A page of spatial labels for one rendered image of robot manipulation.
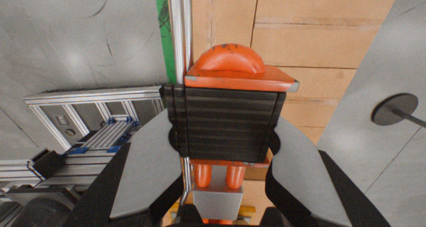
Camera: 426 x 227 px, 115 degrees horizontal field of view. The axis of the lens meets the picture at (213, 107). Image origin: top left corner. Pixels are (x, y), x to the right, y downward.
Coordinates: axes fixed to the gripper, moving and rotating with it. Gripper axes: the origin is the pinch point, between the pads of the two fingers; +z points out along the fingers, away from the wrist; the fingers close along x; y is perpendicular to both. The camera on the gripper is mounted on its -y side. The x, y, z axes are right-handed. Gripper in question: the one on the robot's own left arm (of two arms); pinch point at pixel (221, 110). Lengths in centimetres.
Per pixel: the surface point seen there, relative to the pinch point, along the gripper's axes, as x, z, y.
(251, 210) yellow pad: 13.4, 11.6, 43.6
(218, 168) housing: 0.4, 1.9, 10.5
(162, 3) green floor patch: -42, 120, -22
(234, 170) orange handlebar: 1.9, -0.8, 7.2
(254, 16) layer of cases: 18, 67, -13
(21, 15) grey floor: -159, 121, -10
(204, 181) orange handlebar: -1.4, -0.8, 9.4
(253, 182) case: 11.8, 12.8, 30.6
